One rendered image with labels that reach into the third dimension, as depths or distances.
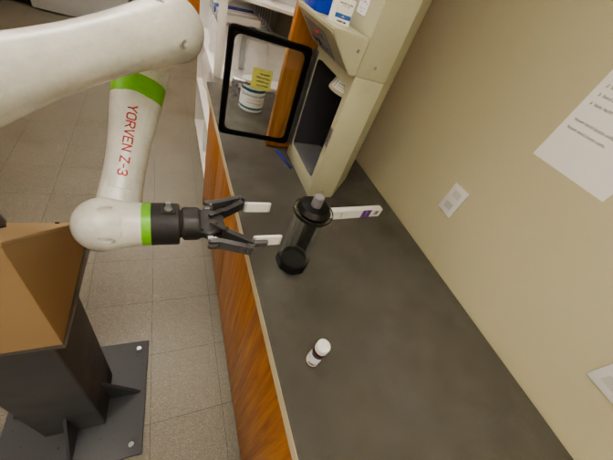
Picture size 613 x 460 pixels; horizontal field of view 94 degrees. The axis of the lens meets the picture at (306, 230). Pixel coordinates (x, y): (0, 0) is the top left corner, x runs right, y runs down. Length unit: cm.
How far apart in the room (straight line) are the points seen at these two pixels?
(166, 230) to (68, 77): 29
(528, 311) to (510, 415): 29
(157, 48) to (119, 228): 35
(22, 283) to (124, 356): 119
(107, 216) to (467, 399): 95
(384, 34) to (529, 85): 44
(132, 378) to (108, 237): 113
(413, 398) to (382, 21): 98
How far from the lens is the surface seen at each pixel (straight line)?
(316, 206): 73
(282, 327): 78
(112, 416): 168
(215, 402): 167
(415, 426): 85
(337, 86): 111
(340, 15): 100
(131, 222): 66
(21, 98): 62
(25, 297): 63
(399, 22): 100
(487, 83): 120
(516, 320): 111
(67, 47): 65
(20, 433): 175
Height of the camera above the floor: 162
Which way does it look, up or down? 42 degrees down
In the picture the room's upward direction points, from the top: 24 degrees clockwise
